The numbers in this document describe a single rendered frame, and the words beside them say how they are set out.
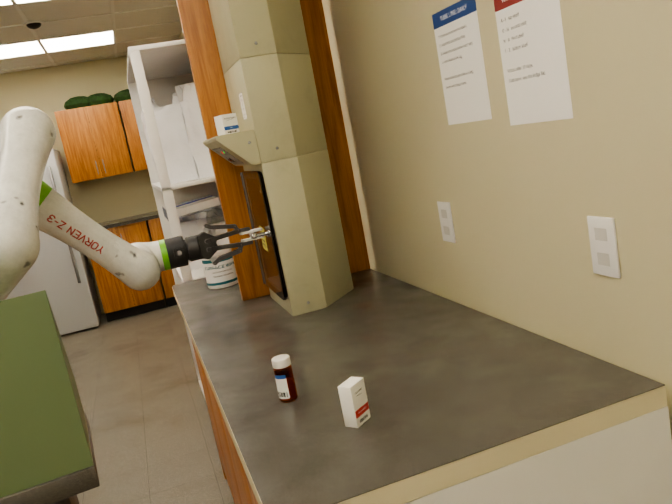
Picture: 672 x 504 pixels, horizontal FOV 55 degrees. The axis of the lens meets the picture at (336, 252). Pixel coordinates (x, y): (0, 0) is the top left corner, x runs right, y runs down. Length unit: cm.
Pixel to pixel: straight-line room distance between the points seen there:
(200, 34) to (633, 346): 164
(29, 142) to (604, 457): 134
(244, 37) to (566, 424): 134
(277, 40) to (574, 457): 137
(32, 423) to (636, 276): 111
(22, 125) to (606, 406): 136
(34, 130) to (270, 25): 72
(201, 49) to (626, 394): 169
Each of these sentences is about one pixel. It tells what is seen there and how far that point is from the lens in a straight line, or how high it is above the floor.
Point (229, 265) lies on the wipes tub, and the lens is 263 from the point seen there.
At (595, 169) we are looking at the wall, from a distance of 130.
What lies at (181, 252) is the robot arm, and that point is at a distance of 197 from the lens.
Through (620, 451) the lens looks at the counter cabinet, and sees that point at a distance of 124.
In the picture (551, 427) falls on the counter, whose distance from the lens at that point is 114.
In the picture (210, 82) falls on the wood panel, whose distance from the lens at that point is 230.
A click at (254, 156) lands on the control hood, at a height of 143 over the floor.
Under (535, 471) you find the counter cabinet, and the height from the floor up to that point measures 87.
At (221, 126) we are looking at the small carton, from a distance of 201.
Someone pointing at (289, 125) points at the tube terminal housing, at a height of 150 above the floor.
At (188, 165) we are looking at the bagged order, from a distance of 329.
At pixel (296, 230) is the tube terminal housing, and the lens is 196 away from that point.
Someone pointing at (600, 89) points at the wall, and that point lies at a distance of 126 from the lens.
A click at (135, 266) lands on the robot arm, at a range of 183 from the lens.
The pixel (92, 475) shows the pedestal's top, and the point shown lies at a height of 93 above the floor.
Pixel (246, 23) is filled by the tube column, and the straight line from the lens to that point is 197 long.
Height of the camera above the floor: 146
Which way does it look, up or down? 10 degrees down
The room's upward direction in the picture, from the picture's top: 11 degrees counter-clockwise
